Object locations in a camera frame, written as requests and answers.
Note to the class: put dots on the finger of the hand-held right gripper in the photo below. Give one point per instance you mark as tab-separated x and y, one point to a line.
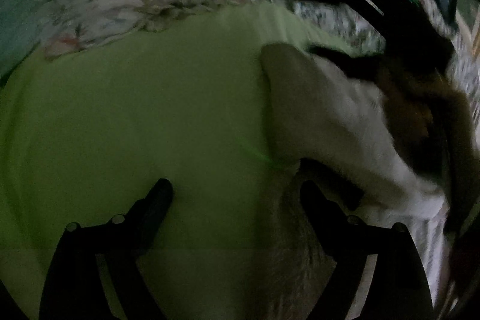
330	3
348	61

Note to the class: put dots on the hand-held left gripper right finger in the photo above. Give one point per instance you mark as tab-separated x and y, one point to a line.
315	202

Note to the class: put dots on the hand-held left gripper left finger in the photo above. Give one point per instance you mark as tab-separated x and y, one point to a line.
155	202

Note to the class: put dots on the white small garment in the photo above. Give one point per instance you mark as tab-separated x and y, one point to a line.
322	117

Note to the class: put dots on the light green bed sheet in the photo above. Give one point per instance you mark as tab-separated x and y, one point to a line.
131	110

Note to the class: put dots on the teal cloth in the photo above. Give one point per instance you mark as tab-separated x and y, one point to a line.
18	20

